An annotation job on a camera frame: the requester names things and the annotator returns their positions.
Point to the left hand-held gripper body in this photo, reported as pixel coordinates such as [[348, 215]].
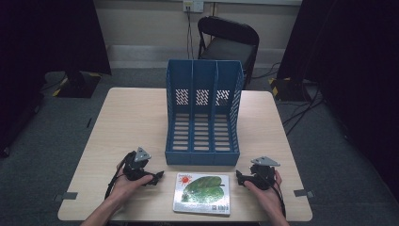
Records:
[[135, 168]]

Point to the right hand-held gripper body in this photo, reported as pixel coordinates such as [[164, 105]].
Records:
[[263, 175]]

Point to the green leaf picture book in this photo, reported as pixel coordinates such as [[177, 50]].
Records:
[[202, 194]]

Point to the blue plastic file rack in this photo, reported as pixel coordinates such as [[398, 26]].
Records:
[[202, 135]]

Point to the person's left hand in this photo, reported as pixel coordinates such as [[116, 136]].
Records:
[[125, 186]]

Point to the person's right hand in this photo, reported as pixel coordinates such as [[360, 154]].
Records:
[[266, 197]]

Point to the grey tape strip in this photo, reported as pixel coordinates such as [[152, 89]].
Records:
[[303, 193], [66, 196]]

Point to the black stand base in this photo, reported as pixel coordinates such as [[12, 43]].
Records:
[[78, 86], [287, 89]]

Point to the black folding chair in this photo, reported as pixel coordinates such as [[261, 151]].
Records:
[[229, 47]]

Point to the white wall socket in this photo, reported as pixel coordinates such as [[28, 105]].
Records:
[[193, 5]]

